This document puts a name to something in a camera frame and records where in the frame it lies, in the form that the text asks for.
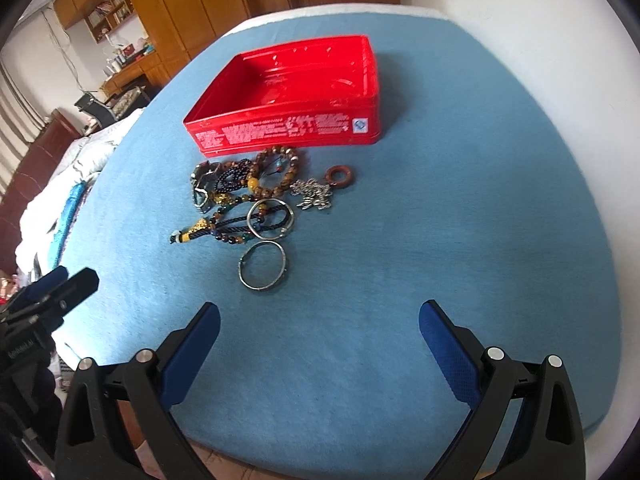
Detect silver bangle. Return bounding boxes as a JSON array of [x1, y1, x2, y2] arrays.
[[238, 240, 288, 292], [245, 198, 295, 242]]

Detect silver wristwatch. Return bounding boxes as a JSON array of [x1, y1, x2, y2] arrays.
[[190, 160, 224, 214]]

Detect gold pixiu charm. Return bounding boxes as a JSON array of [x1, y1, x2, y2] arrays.
[[208, 192, 235, 209]]

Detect black cord gold charm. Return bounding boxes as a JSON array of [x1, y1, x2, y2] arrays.
[[169, 199, 292, 246]]

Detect brown wooden bead bracelet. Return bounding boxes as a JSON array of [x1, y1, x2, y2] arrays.
[[245, 144, 302, 201]]

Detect silver chain bracelet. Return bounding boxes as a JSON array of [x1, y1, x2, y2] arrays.
[[290, 178, 335, 212]]

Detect reddish brown ring pendant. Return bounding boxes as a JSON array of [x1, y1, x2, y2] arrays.
[[324, 165, 354, 188]]

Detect white crumpled bedding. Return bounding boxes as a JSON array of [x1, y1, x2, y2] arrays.
[[14, 107, 145, 274]]

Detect dark wooden headboard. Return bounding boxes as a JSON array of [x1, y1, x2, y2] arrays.
[[0, 108, 81, 275]]

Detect window curtain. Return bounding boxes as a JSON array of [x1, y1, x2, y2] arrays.
[[0, 62, 48, 198]]

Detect black office chair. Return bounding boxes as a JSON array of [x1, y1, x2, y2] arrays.
[[75, 92, 117, 128]]

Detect wooden desk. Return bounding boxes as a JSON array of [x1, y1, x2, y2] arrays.
[[100, 52, 170, 99]]

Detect blue table mat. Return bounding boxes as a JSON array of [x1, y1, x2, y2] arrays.
[[54, 13, 620, 479]]

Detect red tin box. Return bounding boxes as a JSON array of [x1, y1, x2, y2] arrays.
[[183, 35, 382, 157]]

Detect wall bookshelf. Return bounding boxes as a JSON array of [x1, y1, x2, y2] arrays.
[[85, 0, 137, 44]]

